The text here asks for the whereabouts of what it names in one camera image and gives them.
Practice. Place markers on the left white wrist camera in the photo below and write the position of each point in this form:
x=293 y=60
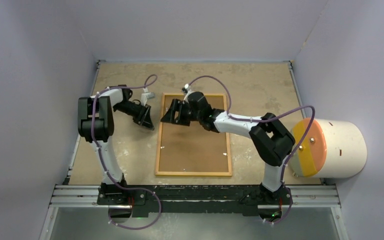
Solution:
x=146 y=95

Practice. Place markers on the yellow picture frame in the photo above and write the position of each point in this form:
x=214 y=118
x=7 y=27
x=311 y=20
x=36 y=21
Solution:
x=192 y=173

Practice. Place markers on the white cylinder container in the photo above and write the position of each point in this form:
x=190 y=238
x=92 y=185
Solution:
x=331 y=149

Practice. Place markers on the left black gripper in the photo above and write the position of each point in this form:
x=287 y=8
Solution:
x=144 y=118

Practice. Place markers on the aluminium rail frame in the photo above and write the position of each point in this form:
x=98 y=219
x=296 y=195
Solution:
x=75 y=215

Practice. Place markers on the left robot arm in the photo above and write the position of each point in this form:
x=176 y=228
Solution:
x=95 y=123

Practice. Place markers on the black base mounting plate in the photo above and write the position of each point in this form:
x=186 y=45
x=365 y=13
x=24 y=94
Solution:
x=248 y=200

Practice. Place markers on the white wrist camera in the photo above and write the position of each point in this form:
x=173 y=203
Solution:
x=146 y=95
x=187 y=90

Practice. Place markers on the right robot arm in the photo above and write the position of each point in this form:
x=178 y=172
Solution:
x=272 y=141

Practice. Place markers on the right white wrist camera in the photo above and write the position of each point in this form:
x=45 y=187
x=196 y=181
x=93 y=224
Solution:
x=187 y=90

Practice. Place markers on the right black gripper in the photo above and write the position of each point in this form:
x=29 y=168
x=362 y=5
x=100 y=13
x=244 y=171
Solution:
x=178 y=106

